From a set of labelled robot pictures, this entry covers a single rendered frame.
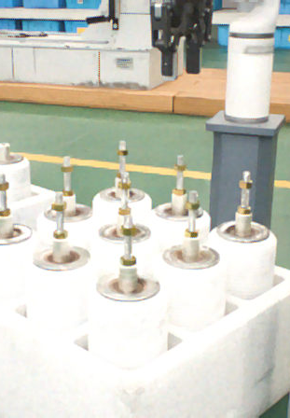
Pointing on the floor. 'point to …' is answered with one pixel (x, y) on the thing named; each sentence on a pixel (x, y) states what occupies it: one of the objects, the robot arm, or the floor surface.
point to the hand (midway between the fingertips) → (181, 67)
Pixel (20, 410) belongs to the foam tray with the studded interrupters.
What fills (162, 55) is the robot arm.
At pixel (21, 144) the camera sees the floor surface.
